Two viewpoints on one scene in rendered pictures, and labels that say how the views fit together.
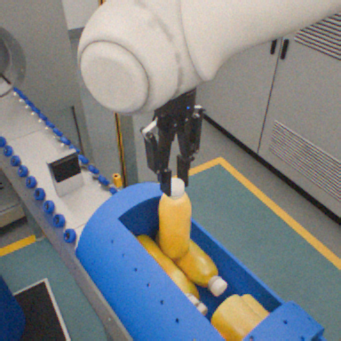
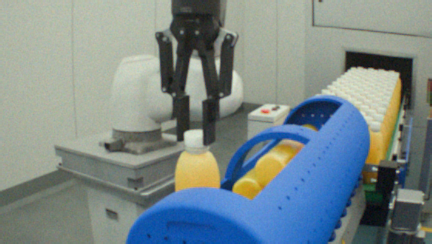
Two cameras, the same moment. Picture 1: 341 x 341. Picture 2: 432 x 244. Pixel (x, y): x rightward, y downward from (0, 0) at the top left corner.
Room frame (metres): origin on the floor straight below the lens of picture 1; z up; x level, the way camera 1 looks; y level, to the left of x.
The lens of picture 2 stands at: (0.81, 0.66, 1.50)
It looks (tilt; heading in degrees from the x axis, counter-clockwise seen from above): 14 degrees down; 244
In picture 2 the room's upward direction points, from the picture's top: straight up
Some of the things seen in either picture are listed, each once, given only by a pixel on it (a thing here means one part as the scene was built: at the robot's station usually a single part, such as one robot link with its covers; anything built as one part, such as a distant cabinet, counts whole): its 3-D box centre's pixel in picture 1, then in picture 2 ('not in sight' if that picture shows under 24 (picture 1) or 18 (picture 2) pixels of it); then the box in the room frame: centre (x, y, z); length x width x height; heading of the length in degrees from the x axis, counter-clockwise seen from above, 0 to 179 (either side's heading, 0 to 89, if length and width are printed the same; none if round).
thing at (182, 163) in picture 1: (182, 170); (183, 118); (0.53, -0.02, 1.32); 0.03 x 0.01 x 0.07; 39
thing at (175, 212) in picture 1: (174, 220); (197, 200); (0.51, -0.01, 1.18); 0.07 x 0.07 x 0.20
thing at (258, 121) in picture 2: not in sight; (269, 122); (-0.15, -0.83, 1.05); 0.20 x 0.10 x 0.10; 39
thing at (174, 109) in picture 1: (173, 108); (195, 20); (0.52, 0.00, 1.47); 0.08 x 0.07 x 0.09; 129
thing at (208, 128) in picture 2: (165, 180); (208, 121); (0.50, 0.01, 1.32); 0.03 x 0.01 x 0.07; 39
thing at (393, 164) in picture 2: not in sight; (385, 177); (-0.33, -0.35, 0.95); 0.10 x 0.07 x 0.10; 129
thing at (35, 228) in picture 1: (26, 205); not in sight; (1.37, 0.85, 0.31); 0.06 x 0.06 x 0.63; 39
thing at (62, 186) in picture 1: (67, 174); not in sight; (0.87, 0.36, 1.00); 0.10 x 0.04 x 0.15; 129
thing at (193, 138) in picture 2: (174, 186); (196, 138); (0.51, -0.01, 1.29); 0.04 x 0.04 x 0.02
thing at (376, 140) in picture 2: not in sight; (372, 154); (-0.35, -0.44, 1.00); 0.07 x 0.07 x 0.20
